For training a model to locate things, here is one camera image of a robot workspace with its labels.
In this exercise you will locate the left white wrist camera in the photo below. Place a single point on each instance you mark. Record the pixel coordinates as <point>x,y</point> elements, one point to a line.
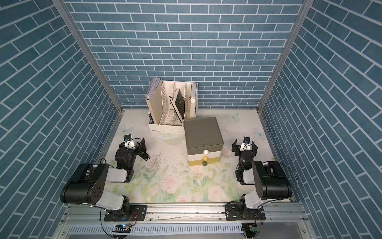
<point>129,141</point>

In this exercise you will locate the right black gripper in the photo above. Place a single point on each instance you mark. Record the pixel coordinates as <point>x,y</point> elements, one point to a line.
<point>244,152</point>

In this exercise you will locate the olive top drawer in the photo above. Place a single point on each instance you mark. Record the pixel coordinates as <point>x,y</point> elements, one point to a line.
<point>204,152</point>

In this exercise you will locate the floral table mat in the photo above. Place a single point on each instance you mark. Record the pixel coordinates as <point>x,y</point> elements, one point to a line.
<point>167,177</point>

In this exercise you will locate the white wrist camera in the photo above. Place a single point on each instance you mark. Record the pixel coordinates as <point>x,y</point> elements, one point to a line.
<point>129,141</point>
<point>245,143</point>

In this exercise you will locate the white file organizer rack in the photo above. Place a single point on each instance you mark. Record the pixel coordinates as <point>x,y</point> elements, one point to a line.
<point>170,104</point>

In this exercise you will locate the right green circuit board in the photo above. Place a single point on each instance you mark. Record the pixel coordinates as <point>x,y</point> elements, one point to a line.
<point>250,231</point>

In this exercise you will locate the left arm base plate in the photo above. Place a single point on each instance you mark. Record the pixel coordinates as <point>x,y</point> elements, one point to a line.
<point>136,213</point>

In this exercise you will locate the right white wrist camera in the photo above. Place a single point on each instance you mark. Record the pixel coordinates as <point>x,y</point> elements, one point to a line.
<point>245,143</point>

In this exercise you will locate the purple paper folder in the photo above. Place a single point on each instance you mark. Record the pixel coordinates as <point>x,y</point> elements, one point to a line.
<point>155,83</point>

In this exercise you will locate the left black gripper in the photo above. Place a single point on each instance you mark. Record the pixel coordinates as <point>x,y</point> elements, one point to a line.
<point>137,148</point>

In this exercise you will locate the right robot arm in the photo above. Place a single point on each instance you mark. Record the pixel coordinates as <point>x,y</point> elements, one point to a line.
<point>268,178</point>

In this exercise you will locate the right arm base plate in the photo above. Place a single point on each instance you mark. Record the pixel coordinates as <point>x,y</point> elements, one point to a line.
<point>234,212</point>

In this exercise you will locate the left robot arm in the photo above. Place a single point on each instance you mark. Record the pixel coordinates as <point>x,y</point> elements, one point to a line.
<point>87,184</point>

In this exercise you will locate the olive drawer cabinet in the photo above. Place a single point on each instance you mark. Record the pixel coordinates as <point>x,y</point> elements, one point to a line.
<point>203,133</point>

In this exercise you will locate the aluminium mounting rail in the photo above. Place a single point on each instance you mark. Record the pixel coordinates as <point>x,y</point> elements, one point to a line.
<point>284,220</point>

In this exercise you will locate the black framed tablet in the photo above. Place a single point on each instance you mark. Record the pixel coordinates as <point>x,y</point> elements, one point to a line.
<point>178,103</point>

